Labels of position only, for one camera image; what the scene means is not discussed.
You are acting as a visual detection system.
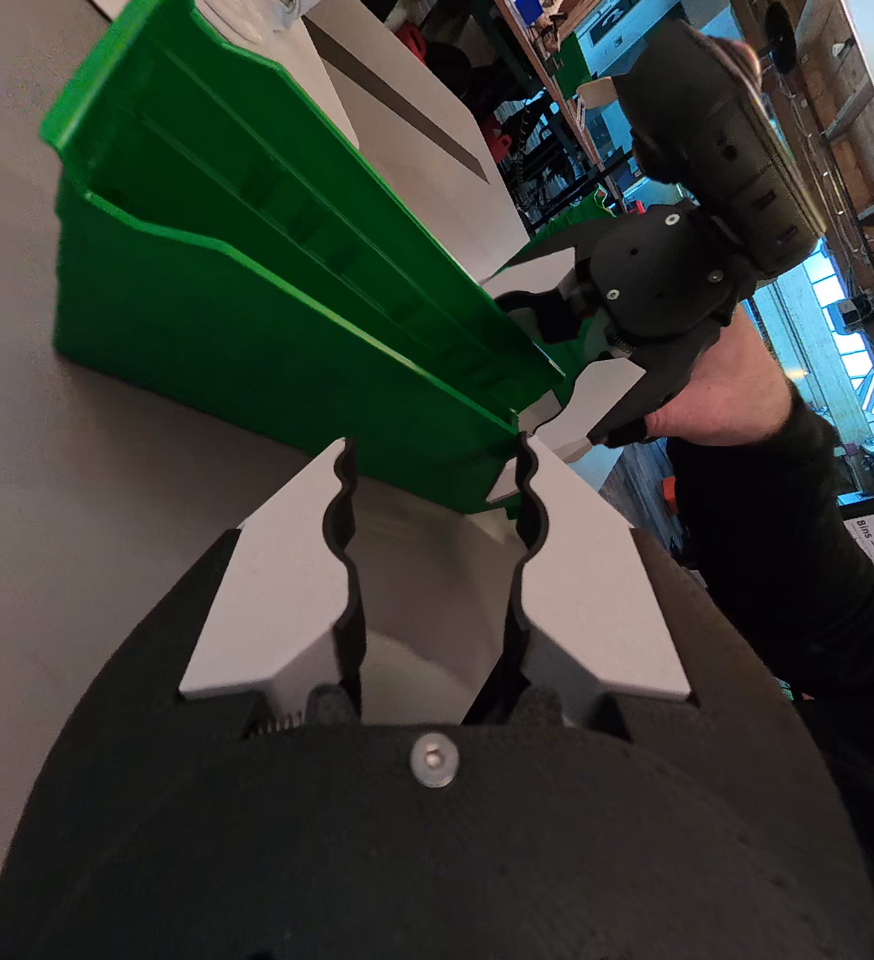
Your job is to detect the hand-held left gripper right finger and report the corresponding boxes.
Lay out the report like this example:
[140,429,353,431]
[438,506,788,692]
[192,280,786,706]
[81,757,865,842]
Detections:
[508,433,693,727]

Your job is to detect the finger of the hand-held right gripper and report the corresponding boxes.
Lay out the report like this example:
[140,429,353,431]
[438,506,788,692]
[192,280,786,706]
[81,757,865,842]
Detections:
[519,358,649,465]
[480,216,612,346]

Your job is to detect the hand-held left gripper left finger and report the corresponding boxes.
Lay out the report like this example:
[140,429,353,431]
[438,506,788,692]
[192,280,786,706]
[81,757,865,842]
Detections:
[178,437,366,725]

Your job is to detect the person's right forearm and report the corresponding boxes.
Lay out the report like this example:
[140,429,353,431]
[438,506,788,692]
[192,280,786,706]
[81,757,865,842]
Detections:
[665,382,874,699]

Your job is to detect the person's right hand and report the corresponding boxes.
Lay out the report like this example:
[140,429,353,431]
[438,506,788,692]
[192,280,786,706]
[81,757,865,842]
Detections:
[645,306,794,447]

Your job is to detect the dark storage rack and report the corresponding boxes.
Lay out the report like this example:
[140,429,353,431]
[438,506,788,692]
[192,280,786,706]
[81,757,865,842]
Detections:
[377,0,633,226]

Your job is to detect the grey tape strip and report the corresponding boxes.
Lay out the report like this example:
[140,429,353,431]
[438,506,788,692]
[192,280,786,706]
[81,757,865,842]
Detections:
[303,16,492,185]

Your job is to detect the wooden shelving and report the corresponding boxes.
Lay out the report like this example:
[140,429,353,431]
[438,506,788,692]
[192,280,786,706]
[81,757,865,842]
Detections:
[737,0,874,316]

